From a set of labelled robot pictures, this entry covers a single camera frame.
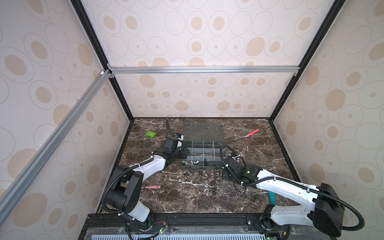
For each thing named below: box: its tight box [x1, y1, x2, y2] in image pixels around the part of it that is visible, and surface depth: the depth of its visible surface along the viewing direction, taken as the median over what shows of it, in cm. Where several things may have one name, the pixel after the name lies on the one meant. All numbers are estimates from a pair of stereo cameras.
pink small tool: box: [145, 185, 161, 189], surface depth 87 cm
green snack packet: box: [145, 130, 157, 138], surface depth 111 cm
